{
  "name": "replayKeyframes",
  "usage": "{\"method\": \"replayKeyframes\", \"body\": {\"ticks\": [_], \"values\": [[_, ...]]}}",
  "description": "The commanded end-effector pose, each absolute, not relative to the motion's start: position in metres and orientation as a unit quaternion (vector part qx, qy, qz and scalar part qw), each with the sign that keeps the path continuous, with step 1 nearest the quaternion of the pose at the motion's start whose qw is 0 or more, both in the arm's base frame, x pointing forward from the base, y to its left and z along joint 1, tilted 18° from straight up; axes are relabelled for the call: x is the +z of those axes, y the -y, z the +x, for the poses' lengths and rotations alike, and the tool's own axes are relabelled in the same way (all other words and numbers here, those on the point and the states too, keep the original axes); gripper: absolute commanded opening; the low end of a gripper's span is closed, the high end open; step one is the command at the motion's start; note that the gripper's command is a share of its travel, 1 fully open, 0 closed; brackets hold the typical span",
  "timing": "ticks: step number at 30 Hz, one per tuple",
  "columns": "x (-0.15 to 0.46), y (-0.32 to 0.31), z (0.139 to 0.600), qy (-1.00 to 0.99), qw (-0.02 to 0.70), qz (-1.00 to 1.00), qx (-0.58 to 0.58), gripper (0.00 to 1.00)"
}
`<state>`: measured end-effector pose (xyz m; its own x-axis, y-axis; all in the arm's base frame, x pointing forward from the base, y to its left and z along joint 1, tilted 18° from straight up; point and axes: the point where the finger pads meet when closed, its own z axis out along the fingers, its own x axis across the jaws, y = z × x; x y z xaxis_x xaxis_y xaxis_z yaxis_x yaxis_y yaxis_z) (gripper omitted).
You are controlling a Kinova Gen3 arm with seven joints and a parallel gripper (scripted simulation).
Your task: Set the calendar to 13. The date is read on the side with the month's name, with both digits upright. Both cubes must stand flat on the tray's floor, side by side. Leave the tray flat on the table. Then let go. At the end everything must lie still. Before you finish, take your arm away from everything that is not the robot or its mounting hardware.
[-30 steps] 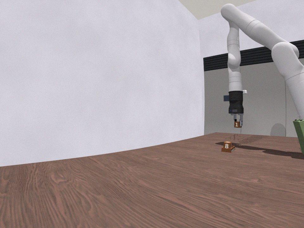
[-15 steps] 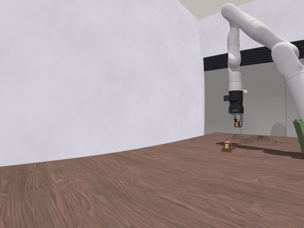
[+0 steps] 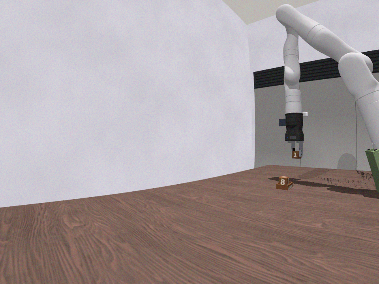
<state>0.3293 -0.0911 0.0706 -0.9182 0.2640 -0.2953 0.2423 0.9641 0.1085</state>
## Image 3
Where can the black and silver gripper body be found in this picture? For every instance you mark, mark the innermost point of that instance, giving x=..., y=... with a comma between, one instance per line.
x=294, y=121

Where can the orange cube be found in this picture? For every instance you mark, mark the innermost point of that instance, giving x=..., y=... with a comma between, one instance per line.
x=283, y=180
x=295, y=155

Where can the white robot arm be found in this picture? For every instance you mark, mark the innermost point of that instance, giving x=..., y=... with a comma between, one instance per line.
x=354, y=67

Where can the orange open tray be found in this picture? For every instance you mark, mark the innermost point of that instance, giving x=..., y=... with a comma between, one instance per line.
x=284, y=187

